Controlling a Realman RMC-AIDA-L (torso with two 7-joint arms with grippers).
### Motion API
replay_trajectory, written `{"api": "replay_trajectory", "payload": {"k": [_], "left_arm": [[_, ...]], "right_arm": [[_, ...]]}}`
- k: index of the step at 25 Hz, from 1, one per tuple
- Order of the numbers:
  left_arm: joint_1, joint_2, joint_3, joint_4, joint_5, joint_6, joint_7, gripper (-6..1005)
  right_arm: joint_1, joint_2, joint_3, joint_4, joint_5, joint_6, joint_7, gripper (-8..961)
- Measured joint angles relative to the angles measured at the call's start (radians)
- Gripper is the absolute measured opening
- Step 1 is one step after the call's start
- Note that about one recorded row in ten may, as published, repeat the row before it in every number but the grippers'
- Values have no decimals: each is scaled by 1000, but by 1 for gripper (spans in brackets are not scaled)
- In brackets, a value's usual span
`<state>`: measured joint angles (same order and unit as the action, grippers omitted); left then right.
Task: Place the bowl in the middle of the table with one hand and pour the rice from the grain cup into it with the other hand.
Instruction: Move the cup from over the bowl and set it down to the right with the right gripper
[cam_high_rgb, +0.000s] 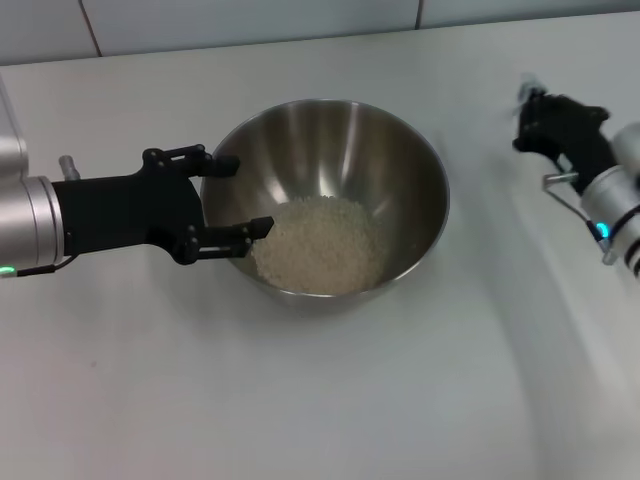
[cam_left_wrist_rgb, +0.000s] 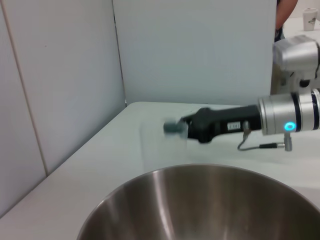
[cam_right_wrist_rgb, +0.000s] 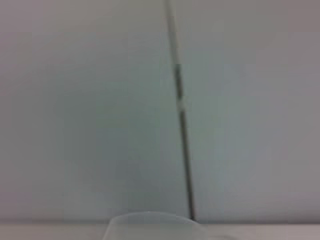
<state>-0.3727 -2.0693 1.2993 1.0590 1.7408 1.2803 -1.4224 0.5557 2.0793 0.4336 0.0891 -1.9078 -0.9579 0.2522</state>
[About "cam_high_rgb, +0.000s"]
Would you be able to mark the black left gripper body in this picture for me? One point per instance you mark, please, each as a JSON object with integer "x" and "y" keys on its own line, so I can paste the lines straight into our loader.
{"x": 125, "y": 210}

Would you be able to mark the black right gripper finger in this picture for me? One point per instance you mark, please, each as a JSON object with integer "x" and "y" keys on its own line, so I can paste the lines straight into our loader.
{"x": 526, "y": 137}
{"x": 535, "y": 102}

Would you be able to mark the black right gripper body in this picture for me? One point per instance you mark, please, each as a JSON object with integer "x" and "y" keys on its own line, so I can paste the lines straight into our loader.
{"x": 575, "y": 135}

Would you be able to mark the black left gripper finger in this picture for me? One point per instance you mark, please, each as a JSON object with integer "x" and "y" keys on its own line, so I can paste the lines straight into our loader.
{"x": 225, "y": 240}
{"x": 190, "y": 159}

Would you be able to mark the clear plastic measuring cup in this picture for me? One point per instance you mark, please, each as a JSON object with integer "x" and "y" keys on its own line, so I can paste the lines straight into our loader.
{"x": 530, "y": 85}

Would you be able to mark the white uncooked rice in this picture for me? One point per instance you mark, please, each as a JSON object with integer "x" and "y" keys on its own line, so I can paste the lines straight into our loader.
{"x": 320, "y": 250}

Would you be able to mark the stainless steel mixing bowl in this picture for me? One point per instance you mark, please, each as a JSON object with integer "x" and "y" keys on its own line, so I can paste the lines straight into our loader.
{"x": 350, "y": 165}

